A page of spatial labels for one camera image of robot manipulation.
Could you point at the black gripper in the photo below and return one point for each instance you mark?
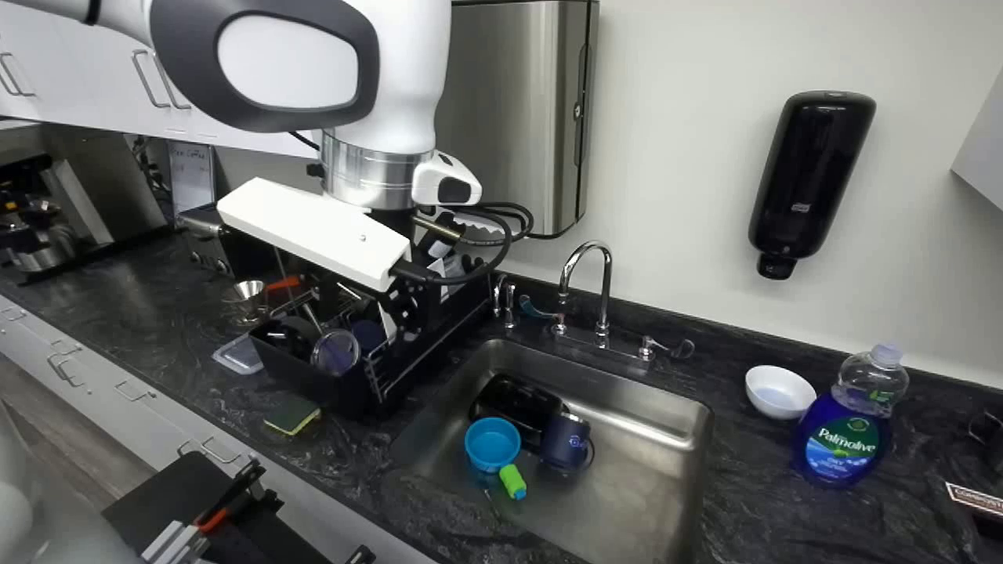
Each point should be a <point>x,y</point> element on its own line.
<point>454,247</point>

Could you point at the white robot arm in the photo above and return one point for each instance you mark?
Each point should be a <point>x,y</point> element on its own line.
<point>366,75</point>

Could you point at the black dish rack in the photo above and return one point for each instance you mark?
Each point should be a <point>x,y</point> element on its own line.
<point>399,336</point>

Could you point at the clear purple glass cup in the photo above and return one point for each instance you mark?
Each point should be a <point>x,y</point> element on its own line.
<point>336,353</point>

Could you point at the black container in sink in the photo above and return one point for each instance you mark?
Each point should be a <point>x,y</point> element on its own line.
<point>525,405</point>

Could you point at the light blue measuring cup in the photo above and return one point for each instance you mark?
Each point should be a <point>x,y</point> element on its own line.
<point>492,449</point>

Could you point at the stainless steel sink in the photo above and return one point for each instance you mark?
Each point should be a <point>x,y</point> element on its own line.
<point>636,501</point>

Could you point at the blue dish soap bottle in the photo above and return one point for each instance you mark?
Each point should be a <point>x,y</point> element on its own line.
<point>849,431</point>

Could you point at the steel paper towel dispenser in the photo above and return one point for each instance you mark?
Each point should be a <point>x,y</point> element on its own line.
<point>516,102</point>

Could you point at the green yellow sponge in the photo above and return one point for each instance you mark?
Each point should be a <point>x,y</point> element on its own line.
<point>289,416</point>

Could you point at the black tray with pens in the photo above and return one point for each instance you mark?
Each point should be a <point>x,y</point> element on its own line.
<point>198,513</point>

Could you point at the small white bowl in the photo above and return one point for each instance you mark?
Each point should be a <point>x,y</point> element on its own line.
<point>780,392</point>

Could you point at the black soap dispenser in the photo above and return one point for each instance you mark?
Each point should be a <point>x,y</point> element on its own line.
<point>817,145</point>

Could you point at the white upper cabinet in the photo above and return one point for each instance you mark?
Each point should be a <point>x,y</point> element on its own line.
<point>66,72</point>

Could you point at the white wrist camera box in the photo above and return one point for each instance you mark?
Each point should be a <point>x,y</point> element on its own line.
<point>317,228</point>

